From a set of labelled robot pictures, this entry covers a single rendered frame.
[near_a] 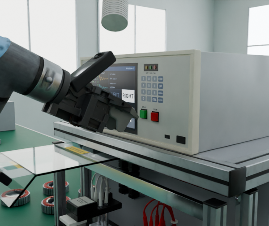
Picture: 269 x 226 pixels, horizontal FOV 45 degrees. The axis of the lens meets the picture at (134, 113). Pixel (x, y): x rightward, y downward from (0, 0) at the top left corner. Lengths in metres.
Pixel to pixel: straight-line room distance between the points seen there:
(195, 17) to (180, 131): 7.49
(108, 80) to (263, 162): 0.43
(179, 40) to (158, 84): 6.96
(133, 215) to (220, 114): 0.49
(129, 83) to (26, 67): 0.30
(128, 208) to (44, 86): 0.60
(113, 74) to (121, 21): 1.18
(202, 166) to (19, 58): 0.36
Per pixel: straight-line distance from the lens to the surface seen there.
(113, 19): 1.98
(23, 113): 5.60
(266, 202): 0.72
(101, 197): 0.95
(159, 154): 0.67
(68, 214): 0.96
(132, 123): 0.77
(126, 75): 0.78
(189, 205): 0.63
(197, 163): 0.60
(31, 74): 0.56
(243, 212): 0.69
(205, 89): 0.66
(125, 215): 1.09
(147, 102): 0.73
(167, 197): 0.67
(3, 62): 0.54
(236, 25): 8.23
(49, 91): 0.57
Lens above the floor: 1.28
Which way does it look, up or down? 7 degrees down
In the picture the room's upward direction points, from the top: straight up
